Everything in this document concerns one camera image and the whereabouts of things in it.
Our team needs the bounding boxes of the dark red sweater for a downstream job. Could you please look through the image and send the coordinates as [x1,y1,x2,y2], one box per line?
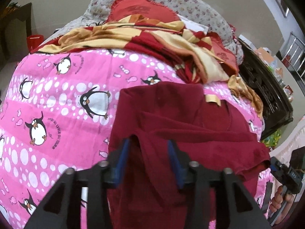
[108,82,269,228]

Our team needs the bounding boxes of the person's right hand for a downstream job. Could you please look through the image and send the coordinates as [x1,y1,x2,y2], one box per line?
[269,185,295,224]

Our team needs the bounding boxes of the pink penguin quilt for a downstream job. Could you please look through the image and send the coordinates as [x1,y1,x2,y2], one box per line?
[1,49,270,228]

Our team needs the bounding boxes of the metal railing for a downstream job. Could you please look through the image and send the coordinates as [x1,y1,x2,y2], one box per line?
[282,32,304,83]

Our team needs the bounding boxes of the red yellow blanket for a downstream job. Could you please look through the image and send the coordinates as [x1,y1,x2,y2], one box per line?
[32,15,263,117]

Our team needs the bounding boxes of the red bin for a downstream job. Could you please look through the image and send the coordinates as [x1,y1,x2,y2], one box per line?
[26,35,44,52]

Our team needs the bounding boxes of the white pillow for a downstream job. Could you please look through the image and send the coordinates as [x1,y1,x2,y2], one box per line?
[178,15,209,35]

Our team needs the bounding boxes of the dark wooden side table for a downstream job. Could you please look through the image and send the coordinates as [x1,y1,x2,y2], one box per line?
[1,3,32,66]

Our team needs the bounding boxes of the floral grey duvet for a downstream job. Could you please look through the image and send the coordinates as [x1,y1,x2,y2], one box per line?
[51,0,244,64]

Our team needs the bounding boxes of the red ruffled pillow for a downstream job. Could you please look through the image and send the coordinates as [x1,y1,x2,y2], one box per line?
[107,0,180,23]

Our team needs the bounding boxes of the framed wall picture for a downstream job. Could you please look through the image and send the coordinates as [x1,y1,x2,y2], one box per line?
[275,0,290,18]

